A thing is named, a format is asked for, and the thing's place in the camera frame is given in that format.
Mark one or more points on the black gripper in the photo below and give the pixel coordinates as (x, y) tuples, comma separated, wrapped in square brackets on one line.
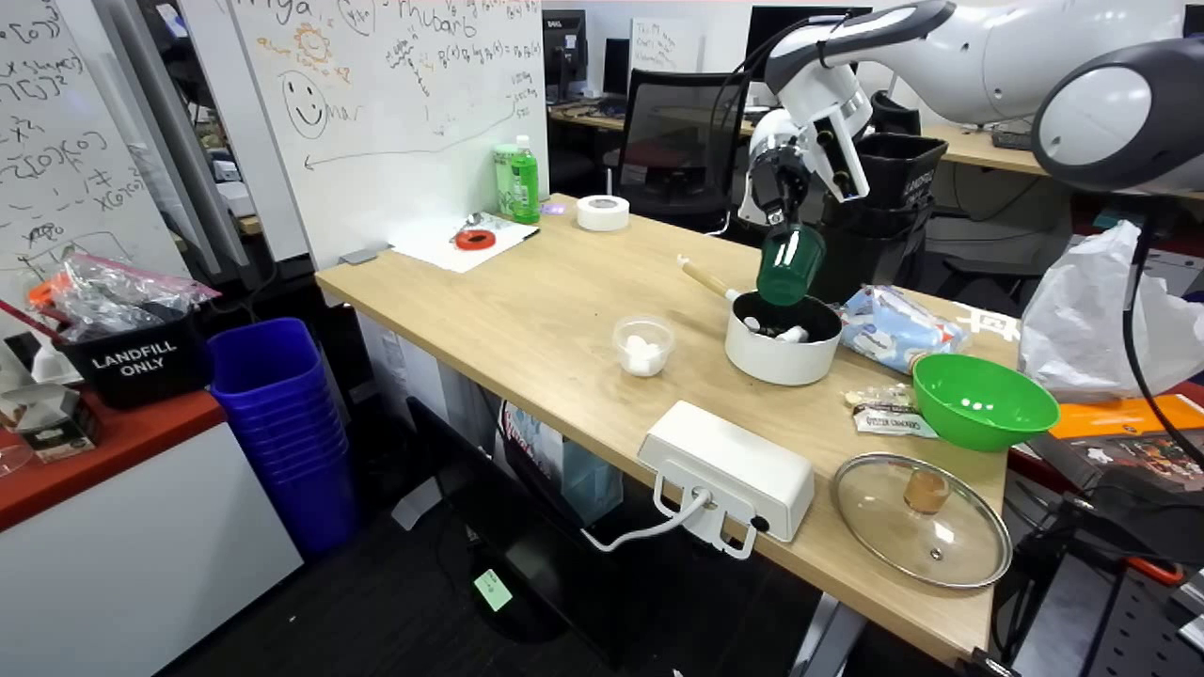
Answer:
[(782, 170)]

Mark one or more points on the dark green plastic cup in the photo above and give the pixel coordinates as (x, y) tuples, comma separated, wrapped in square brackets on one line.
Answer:
[(789, 266)]

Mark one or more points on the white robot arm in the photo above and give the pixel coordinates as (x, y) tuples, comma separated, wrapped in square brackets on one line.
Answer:
[(1110, 90)]

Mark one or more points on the glass pot lid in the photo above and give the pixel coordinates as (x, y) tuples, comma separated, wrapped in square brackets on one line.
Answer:
[(925, 520)]

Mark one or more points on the black office chair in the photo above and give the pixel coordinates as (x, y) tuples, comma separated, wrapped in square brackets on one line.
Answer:
[(678, 149)]

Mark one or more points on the white tape roll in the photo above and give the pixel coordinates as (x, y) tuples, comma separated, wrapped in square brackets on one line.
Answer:
[(600, 210)]

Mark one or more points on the blue white snack bag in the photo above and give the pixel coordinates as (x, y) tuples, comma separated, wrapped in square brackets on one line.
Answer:
[(895, 333)]

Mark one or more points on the small clear plastic container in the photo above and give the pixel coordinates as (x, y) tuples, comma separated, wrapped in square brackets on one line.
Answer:
[(642, 343)]

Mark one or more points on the small clear snack packet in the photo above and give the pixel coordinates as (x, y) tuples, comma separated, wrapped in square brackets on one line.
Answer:
[(885, 412)]

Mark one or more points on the green soap bottle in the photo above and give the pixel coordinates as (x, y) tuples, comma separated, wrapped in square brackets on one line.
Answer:
[(518, 180)]

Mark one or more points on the bright green plastic bowl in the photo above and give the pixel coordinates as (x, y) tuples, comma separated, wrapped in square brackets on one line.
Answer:
[(981, 405)]

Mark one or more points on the red tape roll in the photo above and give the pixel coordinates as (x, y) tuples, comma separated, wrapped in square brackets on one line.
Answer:
[(474, 237)]

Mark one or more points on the white rectangular box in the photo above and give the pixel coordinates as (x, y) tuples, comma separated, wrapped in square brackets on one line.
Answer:
[(725, 482)]

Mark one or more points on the white plastic bag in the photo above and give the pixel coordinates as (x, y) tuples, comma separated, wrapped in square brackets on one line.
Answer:
[(1094, 327)]

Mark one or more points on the large whiteboard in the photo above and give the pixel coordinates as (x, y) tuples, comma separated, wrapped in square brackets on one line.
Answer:
[(392, 111)]

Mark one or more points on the orange folder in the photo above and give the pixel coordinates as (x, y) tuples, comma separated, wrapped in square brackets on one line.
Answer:
[(1127, 413)]

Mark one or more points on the stacked blue bins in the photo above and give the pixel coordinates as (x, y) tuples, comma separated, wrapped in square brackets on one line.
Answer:
[(278, 392)]

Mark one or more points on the black landfill bin on shelf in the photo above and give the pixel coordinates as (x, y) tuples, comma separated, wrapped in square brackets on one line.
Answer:
[(140, 367)]

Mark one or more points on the red top white cabinet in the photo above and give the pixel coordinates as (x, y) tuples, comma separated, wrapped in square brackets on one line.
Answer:
[(122, 556)]

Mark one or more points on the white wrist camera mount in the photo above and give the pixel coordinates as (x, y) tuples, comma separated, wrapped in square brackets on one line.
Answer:
[(828, 111)]

